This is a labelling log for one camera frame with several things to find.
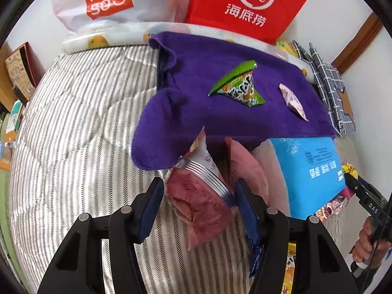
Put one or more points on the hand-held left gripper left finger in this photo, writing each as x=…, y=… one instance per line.
x=150, y=208

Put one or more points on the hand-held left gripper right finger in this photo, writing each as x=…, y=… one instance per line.
x=248, y=211

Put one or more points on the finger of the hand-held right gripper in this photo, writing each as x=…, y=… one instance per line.
x=355, y=185

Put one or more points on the pink silver-striped snack packet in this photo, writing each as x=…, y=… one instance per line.
x=199, y=202

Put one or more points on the person's right hand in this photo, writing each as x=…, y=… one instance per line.
x=364, y=235

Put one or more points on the pink and yellow snack packet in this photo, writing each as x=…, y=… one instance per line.
x=349, y=171

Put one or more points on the cartoon-print snack packet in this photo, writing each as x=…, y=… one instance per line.
x=329, y=209

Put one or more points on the plain pink snack packet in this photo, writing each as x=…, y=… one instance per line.
x=248, y=165

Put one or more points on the dark blue snack packet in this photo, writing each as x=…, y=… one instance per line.
x=254, y=257

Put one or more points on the small pale pink snack packet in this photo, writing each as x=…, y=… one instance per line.
x=291, y=99

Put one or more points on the grey checked cloth bag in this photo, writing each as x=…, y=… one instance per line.
x=330, y=76

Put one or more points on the green triangular snack packet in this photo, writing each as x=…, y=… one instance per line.
x=235, y=88

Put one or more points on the purple towel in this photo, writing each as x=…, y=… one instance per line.
x=190, y=76

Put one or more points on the yellow chip bag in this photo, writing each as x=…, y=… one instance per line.
x=284, y=47

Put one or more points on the brown cardboard box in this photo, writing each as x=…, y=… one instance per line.
x=18, y=67

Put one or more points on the red paper bag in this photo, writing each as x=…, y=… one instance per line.
x=214, y=6

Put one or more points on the white plastic shopping bag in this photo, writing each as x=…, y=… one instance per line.
x=153, y=0

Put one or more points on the wooden door frame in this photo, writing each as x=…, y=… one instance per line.
x=358, y=43

